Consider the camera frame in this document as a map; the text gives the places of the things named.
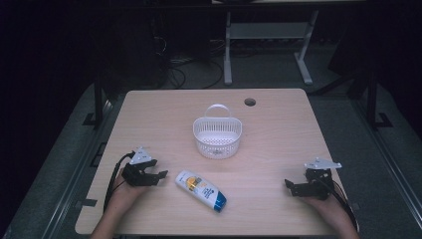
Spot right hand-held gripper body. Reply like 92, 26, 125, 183
297, 156, 343, 201

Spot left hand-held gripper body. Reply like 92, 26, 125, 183
121, 146, 160, 187

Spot white bottle with blue cap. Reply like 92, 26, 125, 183
174, 169, 228, 213

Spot white plastic basket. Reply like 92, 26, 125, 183
192, 104, 244, 160

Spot person's right hand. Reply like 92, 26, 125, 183
302, 194, 350, 227

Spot person's left hand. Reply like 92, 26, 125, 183
106, 169, 147, 213

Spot black tape strip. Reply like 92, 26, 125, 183
80, 197, 99, 208

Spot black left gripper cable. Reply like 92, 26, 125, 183
103, 150, 136, 212

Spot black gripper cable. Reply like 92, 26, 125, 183
103, 150, 136, 212
316, 174, 360, 232

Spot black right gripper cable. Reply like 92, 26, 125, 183
316, 174, 360, 232

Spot black metal stand post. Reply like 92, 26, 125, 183
364, 68, 394, 131
82, 74, 106, 127

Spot black floor cables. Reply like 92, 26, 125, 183
164, 36, 225, 91

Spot white metal desk frame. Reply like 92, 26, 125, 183
223, 9, 320, 87

